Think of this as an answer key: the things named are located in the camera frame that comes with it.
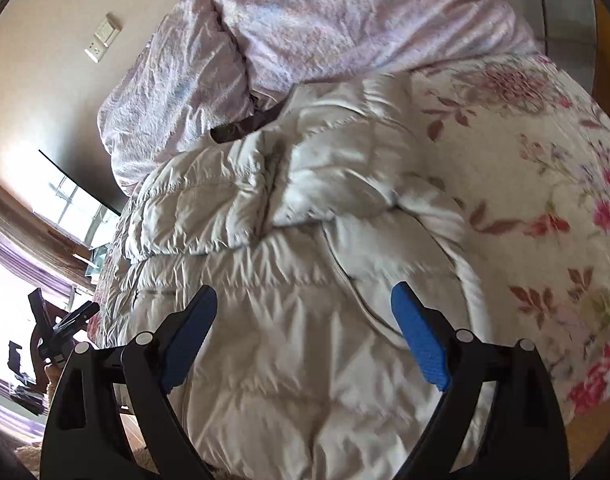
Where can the dark cloth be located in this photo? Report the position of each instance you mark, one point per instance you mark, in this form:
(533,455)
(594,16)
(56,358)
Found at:
(235,130)

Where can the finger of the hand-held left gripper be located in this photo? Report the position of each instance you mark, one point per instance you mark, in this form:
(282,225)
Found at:
(75,320)

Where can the white wall socket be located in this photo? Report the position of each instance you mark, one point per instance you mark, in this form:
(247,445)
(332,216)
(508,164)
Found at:
(95,51)
(108,31)

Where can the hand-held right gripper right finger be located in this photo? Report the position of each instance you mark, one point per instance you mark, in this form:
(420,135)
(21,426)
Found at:
(419,340)

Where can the white down jacket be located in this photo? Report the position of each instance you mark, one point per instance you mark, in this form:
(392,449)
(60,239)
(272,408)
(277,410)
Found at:
(285,240)

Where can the floral bed sheet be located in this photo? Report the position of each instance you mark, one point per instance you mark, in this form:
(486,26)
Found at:
(540,200)

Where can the right pink striped pillow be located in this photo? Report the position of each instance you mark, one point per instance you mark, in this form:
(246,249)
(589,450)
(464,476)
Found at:
(295,25)

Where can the purple curtain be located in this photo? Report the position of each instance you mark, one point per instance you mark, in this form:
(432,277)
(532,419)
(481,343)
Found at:
(15,270)

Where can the grey bed headboard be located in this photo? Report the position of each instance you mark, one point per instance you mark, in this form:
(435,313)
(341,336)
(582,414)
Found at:
(565,25)

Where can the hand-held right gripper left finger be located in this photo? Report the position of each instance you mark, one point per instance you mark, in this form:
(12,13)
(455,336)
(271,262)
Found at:
(185,345)

